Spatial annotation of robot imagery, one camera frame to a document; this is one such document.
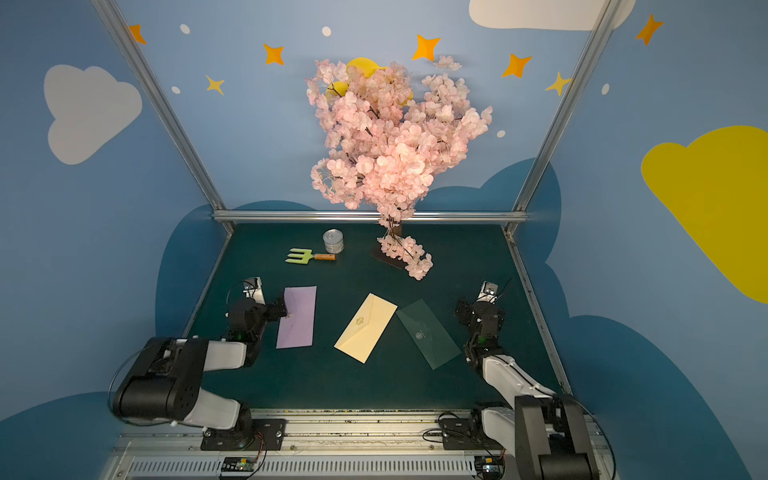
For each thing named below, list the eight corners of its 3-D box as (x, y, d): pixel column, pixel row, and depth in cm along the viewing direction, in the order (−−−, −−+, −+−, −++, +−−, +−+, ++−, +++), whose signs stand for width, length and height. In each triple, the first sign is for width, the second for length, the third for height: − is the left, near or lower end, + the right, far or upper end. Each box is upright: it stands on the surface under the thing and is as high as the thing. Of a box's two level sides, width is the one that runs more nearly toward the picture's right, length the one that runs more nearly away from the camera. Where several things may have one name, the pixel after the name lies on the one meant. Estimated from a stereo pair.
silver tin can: (324, 253, 115) (321, 243, 110) (326, 238, 120) (324, 228, 115) (343, 253, 115) (342, 243, 110) (345, 238, 120) (344, 228, 115)
